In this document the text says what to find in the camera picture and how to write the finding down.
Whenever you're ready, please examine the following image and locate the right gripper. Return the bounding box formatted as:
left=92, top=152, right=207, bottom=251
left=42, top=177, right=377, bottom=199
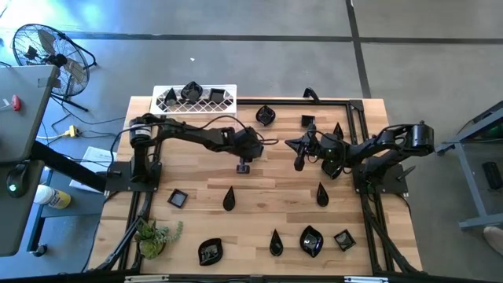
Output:
left=285, top=123, right=345, bottom=172

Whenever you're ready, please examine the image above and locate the black base lever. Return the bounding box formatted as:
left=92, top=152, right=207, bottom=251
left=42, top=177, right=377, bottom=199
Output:
left=396, top=165, right=417, bottom=182

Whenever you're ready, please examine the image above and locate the green succulent plant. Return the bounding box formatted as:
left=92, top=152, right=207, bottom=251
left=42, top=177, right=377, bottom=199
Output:
left=134, top=219, right=185, bottom=260

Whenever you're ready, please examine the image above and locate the white paper sheet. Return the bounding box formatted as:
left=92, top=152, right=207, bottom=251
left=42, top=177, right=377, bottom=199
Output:
left=69, top=145, right=133, bottom=193

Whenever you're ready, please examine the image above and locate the black diagonal beam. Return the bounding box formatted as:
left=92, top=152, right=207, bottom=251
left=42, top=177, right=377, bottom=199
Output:
left=30, top=140, right=109, bottom=193

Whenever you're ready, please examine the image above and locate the blue grey desk base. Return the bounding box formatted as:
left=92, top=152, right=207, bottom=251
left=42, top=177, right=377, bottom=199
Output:
left=27, top=168, right=107, bottom=259

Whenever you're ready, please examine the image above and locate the black flat device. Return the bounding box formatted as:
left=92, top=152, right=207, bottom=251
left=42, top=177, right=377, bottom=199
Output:
left=482, top=160, right=503, bottom=191

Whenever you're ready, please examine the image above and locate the white bottle yellow label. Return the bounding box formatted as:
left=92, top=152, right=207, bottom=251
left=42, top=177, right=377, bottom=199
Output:
left=33, top=184, right=72, bottom=210

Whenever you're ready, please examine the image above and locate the black floor fan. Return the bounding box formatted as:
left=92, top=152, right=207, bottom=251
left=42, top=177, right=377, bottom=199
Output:
left=11, top=23, right=98, bottom=113

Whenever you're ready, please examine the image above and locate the person's foot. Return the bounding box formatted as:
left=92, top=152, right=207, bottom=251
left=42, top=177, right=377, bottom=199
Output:
left=483, top=226, right=503, bottom=257

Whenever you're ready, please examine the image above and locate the grey desk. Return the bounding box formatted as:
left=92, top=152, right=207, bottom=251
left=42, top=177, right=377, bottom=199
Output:
left=0, top=64, right=60, bottom=256

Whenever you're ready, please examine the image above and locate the black computer mouse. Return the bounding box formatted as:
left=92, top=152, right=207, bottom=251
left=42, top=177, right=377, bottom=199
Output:
left=5, top=160, right=31, bottom=199

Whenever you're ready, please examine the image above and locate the black clamp handle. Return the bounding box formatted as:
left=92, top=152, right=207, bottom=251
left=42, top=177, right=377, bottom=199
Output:
left=302, top=86, right=321, bottom=102

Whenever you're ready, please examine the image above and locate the white wire rack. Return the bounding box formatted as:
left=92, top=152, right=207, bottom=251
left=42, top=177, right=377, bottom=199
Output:
left=149, top=84, right=239, bottom=130

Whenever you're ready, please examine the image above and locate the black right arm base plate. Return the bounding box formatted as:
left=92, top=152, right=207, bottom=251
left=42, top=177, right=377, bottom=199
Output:
left=351, top=163, right=409, bottom=194

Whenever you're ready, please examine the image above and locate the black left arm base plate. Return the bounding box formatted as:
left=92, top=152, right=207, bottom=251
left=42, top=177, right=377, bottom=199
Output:
left=105, top=160, right=163, bottom=193

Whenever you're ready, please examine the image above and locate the silver metal bracket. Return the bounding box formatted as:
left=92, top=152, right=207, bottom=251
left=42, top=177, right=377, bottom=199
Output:
left=124, top=274, right=171, bottom=283
left=343, top=276, right=390, bottom=283

